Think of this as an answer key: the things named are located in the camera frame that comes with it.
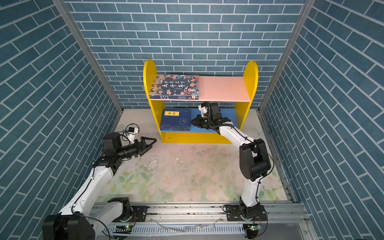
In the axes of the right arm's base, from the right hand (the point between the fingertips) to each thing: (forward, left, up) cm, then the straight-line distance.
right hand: (189, 120), depth 89 cm
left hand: (-19, +16, +2) cm, 25 cm away
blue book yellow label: (+2, +8, -1) cm, 9 cm away
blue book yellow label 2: (-4, +9, -3) cm, 10 cm away
